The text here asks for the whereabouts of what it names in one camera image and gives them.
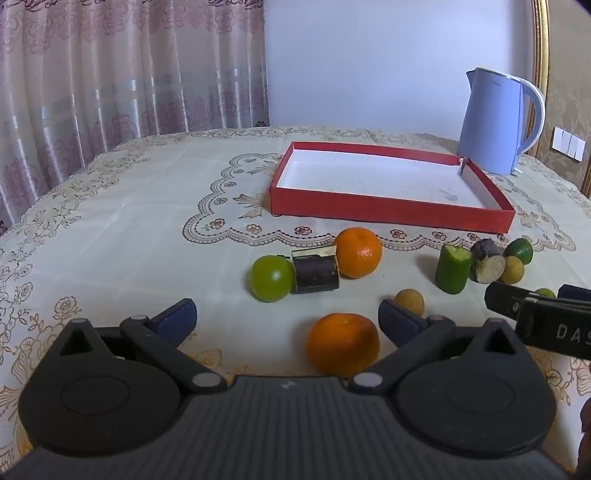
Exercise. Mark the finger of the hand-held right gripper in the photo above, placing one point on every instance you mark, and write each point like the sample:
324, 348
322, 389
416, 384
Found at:
503, 300
575, 292

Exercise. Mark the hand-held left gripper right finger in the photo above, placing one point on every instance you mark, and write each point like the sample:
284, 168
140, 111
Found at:
399, 321

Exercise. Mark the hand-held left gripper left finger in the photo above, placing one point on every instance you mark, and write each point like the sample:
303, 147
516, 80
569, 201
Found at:
173, 321

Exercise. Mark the small brown longan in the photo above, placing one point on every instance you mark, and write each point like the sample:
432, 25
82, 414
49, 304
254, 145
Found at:
409, 302

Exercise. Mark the eggplant piece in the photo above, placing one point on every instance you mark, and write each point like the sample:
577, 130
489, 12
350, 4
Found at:
489, 267
315, 274

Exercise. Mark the cucumber piece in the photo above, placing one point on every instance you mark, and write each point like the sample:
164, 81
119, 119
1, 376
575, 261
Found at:
454, 272

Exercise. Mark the orange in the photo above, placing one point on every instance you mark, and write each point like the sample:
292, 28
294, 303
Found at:
358, 253
344, 344

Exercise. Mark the green tomato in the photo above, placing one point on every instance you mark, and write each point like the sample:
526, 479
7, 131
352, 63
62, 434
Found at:
272, 278

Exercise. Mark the shallow red cardboard box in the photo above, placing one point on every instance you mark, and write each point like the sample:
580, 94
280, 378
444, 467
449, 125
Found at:
369, 214

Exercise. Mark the small green fruit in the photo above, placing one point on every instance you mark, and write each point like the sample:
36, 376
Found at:
545, 293

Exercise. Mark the light blue electric kettle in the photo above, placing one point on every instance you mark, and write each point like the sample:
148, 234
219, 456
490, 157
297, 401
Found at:
489, 120

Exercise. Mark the pink floral curtain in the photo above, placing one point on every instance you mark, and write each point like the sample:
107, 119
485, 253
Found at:
115, 69

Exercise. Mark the white wall light switch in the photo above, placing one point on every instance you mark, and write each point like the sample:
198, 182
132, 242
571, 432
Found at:
569, 143

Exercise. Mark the gold frame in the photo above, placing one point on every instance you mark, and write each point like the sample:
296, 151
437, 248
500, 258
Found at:
541, 46

